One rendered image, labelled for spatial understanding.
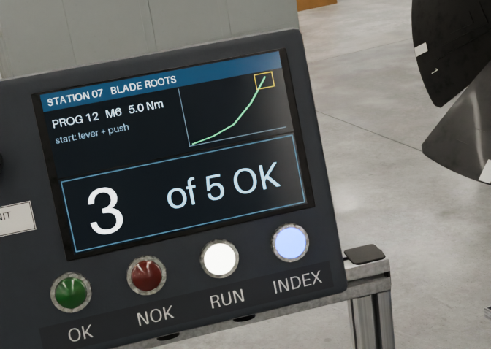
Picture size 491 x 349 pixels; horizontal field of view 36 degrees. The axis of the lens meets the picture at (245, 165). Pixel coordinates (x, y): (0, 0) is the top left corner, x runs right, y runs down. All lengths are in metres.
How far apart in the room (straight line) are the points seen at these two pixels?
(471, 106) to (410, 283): 1.64
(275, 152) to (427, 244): 2.48
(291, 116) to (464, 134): 0.63
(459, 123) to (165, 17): 5.48
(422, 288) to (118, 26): 4.28
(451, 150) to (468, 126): 0.04
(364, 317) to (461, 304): 1.96
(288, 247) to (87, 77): 0.17
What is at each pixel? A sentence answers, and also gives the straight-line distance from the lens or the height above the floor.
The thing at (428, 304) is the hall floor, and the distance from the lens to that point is 2.59.
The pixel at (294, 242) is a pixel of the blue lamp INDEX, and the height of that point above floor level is 1.12.
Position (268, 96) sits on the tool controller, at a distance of 0.51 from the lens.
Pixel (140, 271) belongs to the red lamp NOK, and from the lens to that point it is 0.50.
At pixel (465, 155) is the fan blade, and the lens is 1.10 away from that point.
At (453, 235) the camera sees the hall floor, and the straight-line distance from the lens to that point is 3.04.
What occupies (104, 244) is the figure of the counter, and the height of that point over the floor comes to 1.14.
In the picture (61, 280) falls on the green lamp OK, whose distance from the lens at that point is 0.50.
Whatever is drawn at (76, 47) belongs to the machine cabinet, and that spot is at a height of 0.40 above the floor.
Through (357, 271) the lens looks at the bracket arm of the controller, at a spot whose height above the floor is 1.05.
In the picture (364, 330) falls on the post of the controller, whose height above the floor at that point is 0.99.
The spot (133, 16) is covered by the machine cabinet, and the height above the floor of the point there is 0.56.
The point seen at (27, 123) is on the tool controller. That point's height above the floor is 1.23.
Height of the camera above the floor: 1.34
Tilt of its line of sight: 19 degrees down
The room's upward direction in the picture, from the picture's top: 8 degrees counter-clockwise
